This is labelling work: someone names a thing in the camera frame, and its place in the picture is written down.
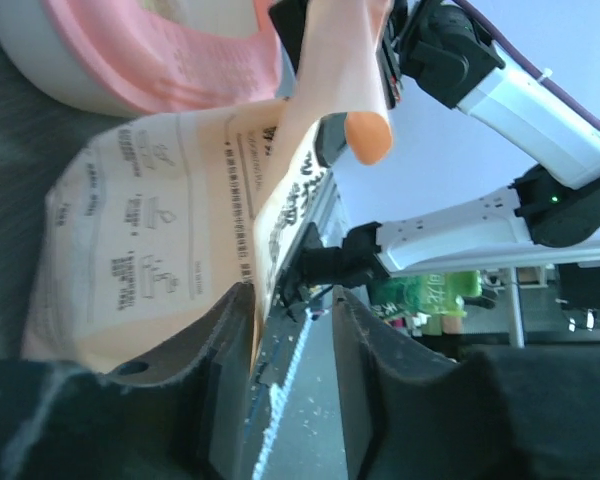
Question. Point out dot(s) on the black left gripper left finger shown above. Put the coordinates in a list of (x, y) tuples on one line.
[(175, 412)]

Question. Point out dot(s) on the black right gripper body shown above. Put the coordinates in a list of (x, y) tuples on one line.
[(288, 18)]

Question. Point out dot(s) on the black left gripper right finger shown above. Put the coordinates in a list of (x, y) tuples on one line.
[(503, 413)]

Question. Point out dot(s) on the pink cat litter bag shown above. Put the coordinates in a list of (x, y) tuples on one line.
[(154, 221)]

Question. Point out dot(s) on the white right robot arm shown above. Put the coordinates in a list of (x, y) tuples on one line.
[(463, 61)]

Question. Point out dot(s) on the pink cat litter box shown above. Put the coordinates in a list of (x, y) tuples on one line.
[(127, 58)]

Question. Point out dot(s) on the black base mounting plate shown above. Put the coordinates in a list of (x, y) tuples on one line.
[(293, 427)]

